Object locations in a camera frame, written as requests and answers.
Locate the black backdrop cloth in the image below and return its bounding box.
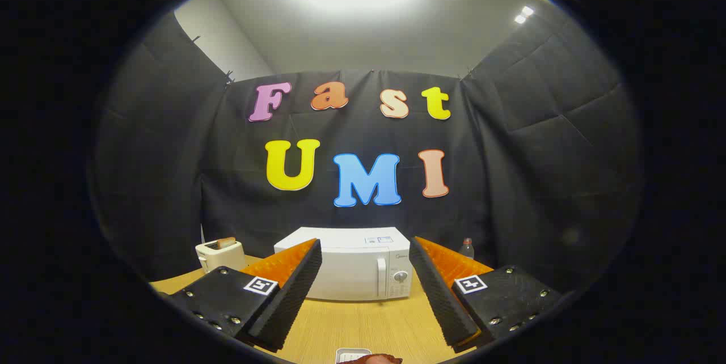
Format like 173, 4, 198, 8
91, 10, 641, 297

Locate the cream toaster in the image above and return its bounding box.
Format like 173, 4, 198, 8
195, 238, 246, 274

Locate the small white plate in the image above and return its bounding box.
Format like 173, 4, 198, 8
336, 348, 372, 364

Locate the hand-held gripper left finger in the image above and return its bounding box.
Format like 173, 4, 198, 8
167, 238, 323, 352

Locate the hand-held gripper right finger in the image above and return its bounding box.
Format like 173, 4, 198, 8
410, 236, 562, 353

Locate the white toaster oven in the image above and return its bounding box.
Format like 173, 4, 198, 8
274, 227, 413, 302

